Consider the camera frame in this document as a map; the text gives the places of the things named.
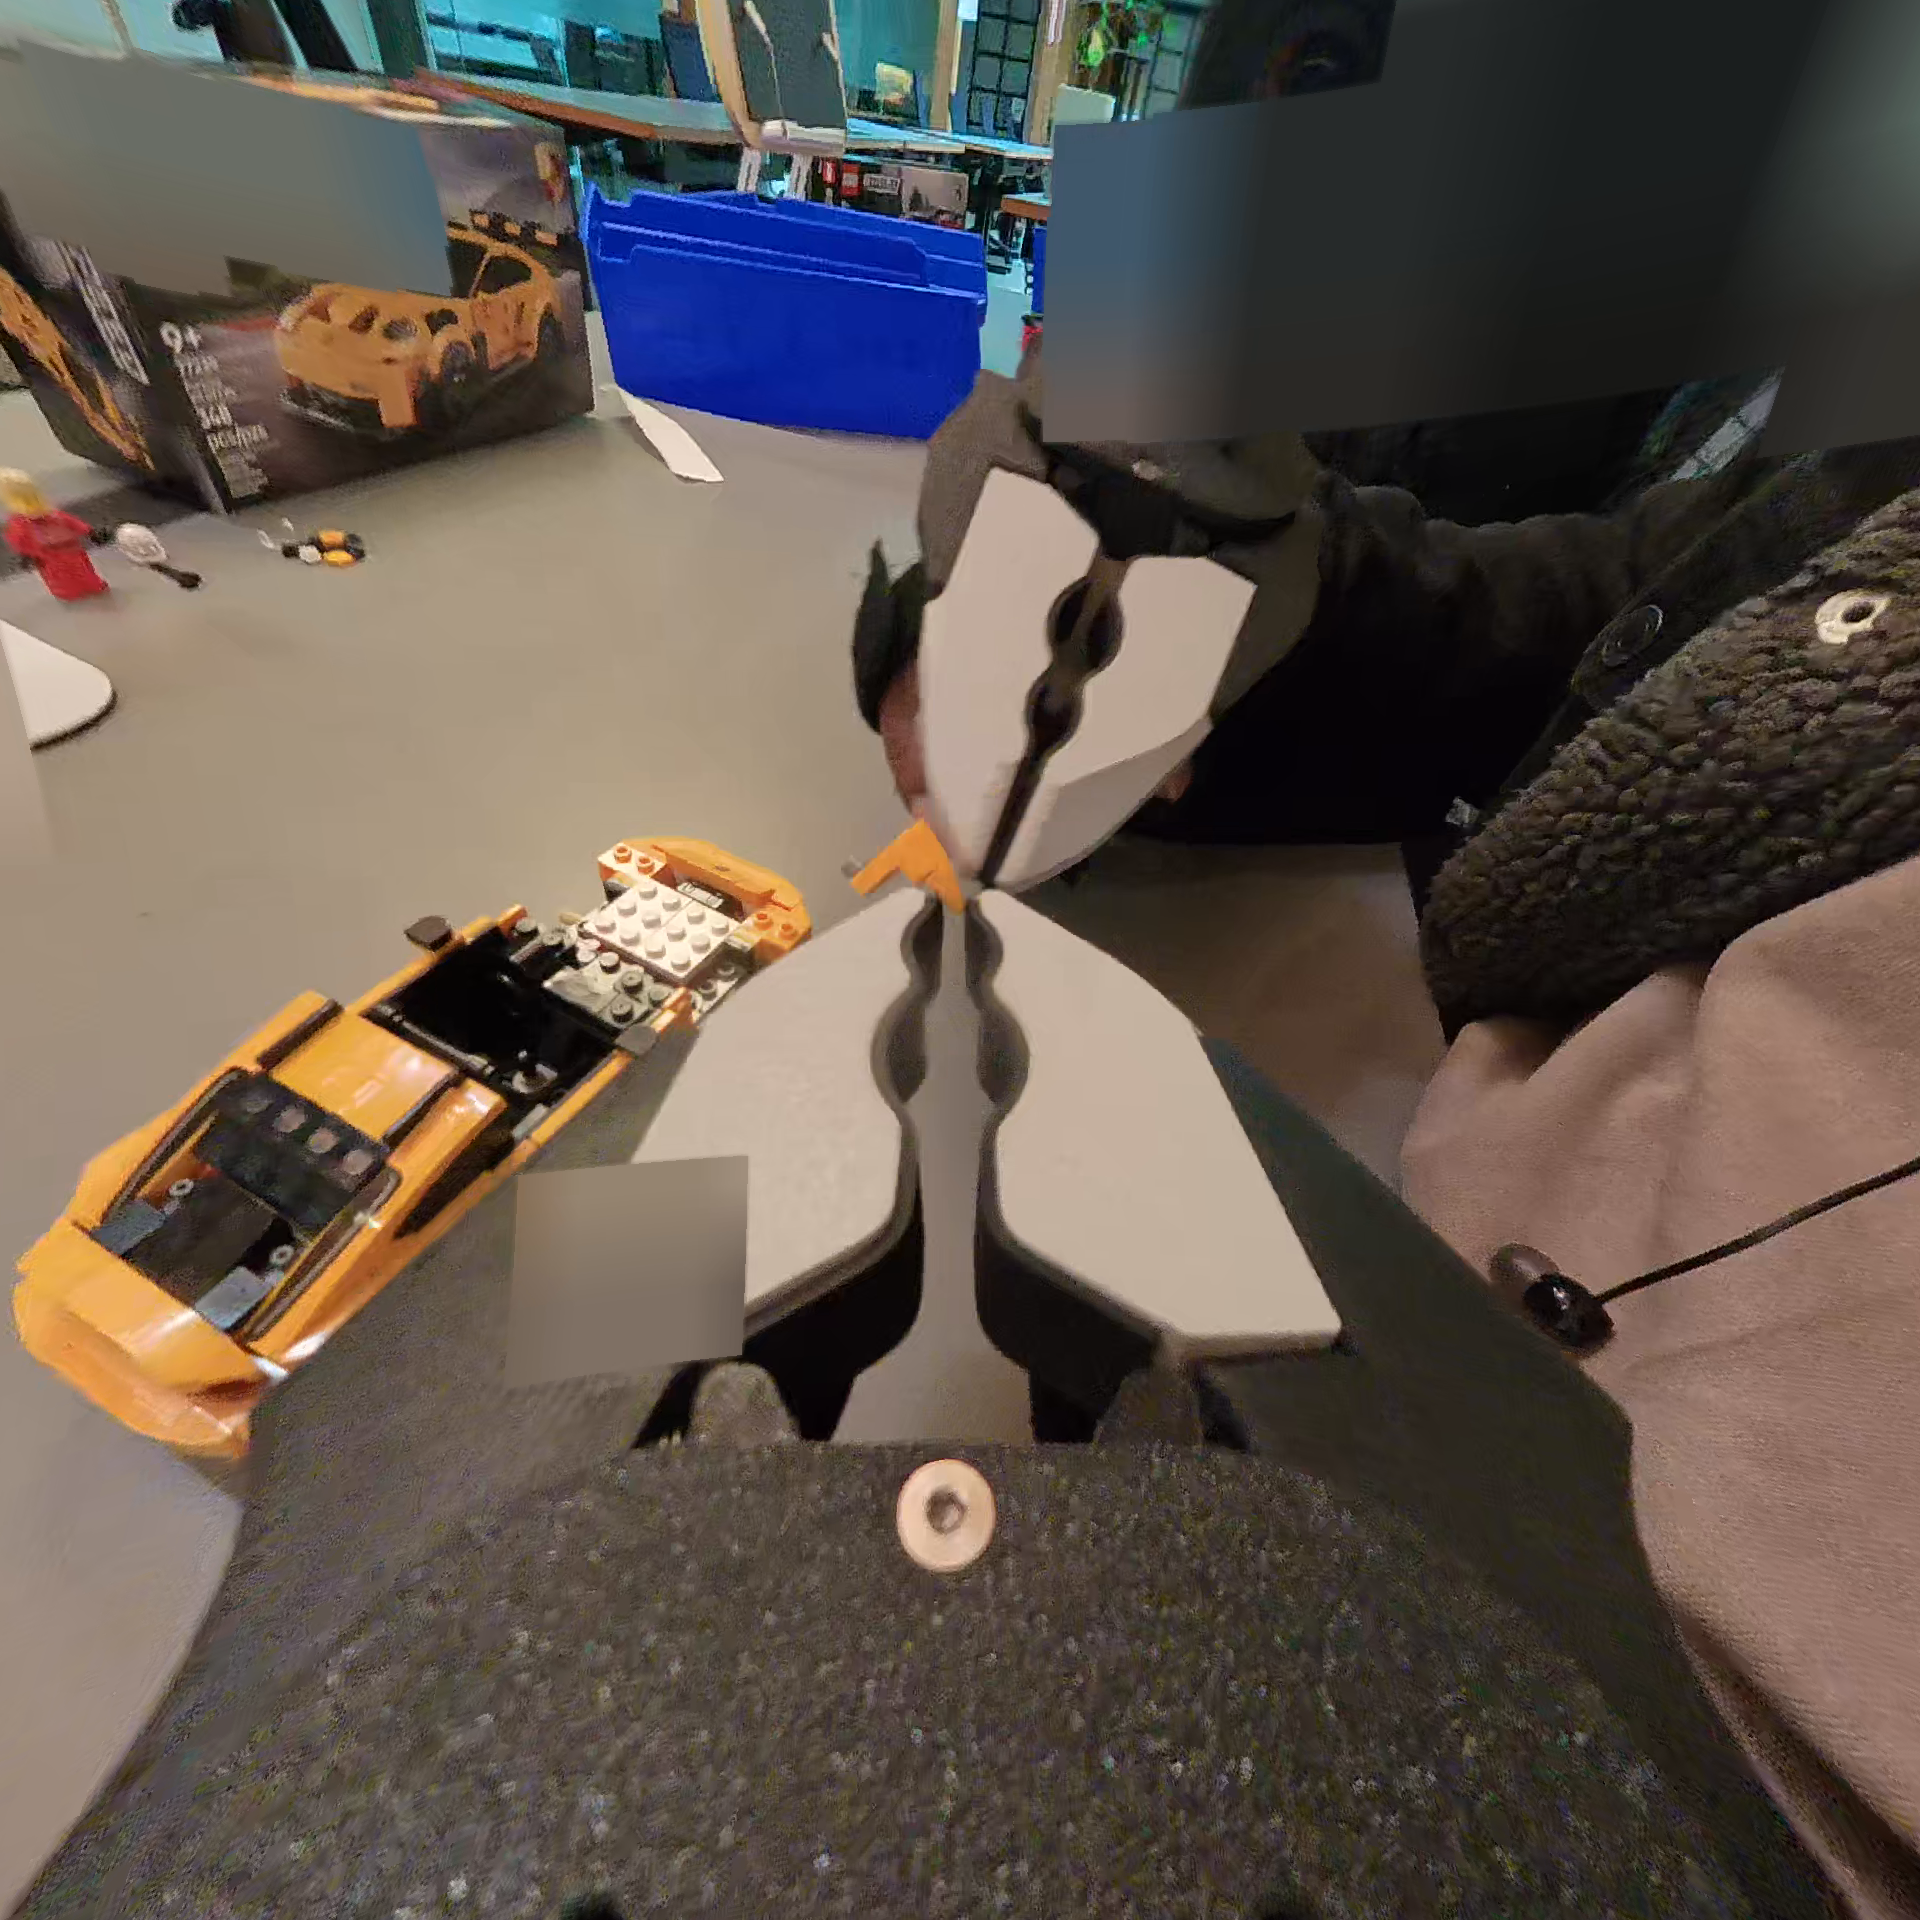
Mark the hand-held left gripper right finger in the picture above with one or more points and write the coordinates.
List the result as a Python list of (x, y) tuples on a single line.
[(1140, 1154)]

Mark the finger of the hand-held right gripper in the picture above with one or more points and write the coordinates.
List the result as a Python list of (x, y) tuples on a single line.
[(1162, 674), (999, 644)]

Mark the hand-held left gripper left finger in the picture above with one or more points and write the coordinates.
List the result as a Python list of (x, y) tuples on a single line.
[(781, 1111)]

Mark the person's right forearm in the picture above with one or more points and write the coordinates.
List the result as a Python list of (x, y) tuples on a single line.
[(1395, 674)]

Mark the orange lego car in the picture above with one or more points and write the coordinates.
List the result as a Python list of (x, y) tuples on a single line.
[(375, 1081)]

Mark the small dark lego box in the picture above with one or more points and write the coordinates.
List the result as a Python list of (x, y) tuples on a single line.
[(901, 190)]

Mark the small orange black lego piece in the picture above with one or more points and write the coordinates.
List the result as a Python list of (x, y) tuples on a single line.
[(326, 549)]

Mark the dark lego set box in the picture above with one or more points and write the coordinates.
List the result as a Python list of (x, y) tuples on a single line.
[(345, 344)]

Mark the small black lego tool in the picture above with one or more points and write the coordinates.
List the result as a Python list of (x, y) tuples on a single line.
[(178, 575)]

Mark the small white lego piece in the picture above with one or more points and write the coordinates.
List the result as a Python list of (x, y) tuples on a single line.
[(139, 542)]

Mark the red lego minifigure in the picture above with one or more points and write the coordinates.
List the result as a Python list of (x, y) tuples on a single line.
[(53, 540)]

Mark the person's right hand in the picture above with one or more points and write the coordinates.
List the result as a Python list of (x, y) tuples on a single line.
[(905, 751)]

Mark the white paper scrap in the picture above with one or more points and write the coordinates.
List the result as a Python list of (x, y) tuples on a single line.
[(670, 439)]

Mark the blue plastic bin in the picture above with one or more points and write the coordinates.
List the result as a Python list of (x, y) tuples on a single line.
[(781, 314)]

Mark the potted plant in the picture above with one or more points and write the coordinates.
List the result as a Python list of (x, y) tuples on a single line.
[(1118, 45)]

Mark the wooden background desk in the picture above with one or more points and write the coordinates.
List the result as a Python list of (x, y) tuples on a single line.
[(631, 108)]

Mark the beige hoodie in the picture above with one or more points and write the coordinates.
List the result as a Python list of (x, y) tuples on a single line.
[(1771, 1350)]

